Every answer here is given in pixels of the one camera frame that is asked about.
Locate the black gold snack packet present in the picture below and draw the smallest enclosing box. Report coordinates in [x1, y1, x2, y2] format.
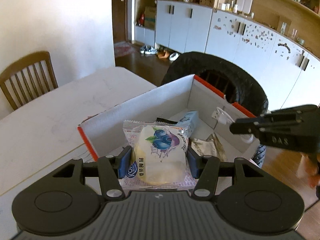
[190, 133, 227, 161]

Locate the blueberry bread clear package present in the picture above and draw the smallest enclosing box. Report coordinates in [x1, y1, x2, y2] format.
[120, 120, 196, 189]

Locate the light blue small carton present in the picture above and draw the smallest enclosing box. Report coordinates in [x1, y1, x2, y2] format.
[175, 111, 199, 138]

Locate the white usb cable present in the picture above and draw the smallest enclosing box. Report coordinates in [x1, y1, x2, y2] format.
[211, 106, 254, 144]

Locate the person's right hand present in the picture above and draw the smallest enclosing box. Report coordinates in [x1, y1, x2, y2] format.
[296, 153, 319, 189]

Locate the red and white cardboard box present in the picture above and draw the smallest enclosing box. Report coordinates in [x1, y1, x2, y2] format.
[78, 75, 259, 161]

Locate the black padded jacket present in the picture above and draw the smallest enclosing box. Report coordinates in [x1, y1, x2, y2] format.
[160, 51, 270, 168]

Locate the red patterned door rug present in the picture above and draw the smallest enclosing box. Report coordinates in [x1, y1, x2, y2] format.
[114, 41, 137, 58]

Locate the pair of sneakers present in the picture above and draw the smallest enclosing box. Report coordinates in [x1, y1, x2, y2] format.
[140, 44, 158, 55]

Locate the brown wooden chair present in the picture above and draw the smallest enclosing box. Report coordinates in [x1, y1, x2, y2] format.
[1, 51, 58, 110]

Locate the brown wooden door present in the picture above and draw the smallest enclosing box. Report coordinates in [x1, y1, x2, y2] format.
[112, 0, 127, 43]

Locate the white wall cabinet unit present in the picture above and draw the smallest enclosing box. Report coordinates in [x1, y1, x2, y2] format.
[134, 0, 320, 111]

